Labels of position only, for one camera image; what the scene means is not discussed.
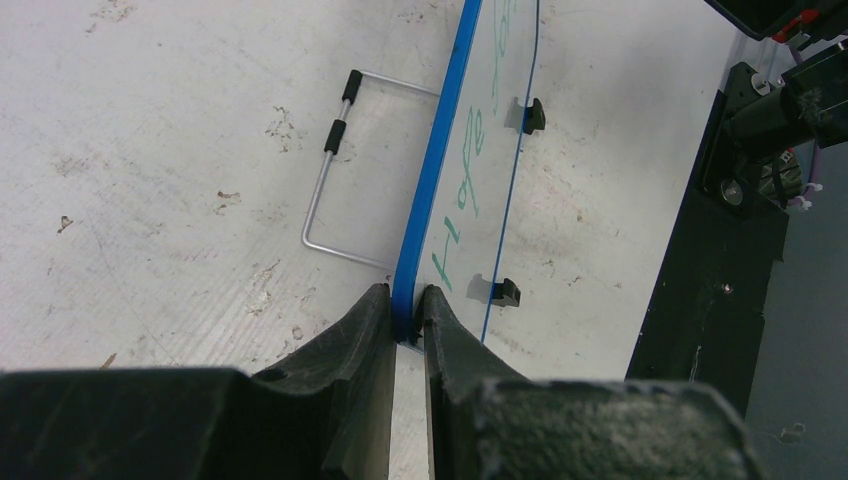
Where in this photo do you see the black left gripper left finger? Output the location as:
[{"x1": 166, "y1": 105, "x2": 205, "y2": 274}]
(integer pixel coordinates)
[{"x1": 1, "y1": 284, "x2": 396, "y2": 479}]

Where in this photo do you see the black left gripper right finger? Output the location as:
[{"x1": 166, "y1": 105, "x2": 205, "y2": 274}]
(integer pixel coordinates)
[{"x1": 420, "y1": 285, "x2": 766, "y2": 479}]

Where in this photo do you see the blue framed whiteboard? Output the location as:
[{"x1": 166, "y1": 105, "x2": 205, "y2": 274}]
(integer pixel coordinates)
[{"x1": 391, "y1": 1, "x2": 540, "y2": 346}]

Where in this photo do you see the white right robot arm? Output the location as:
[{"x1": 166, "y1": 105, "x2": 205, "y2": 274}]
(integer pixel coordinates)
[{"x1": 696, "y1": 1, "x2": 847, "y2": 214}]

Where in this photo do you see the black whiteboard foot left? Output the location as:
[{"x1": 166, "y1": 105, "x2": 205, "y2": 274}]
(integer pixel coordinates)
[{"x1": 491, "y1": 278, "x2": 521, "y2": 308}]

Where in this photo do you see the black whiteboard foot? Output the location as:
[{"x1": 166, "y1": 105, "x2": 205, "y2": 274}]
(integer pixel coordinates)
[
  {"x1": 491, "y1": 278, "x2": 521, "y2": 308},
  {"x1": 522, "y1": 98, "x2": 547, "y2": 135}
]

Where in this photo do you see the black whiteboard foot right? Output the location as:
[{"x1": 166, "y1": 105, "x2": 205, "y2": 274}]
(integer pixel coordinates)
[{"x1": 522, "y1": 98, "x2": 547, "y2": 135}]

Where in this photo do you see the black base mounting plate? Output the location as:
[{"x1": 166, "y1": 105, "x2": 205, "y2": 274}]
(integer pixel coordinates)
[{"x1": 626, "y1": 62, "x2": 789, "y2": 416}]

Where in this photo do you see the metal wire whiteboard stand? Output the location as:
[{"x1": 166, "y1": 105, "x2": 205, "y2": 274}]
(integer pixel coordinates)
[{"x1": 301, "y1": 69, "x2": 440, "y2": 272}]

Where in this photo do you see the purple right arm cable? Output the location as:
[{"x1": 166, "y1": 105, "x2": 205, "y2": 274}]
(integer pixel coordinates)
[{"x1": 788, "y1": 142, "x2": 826, "y2": 212}]

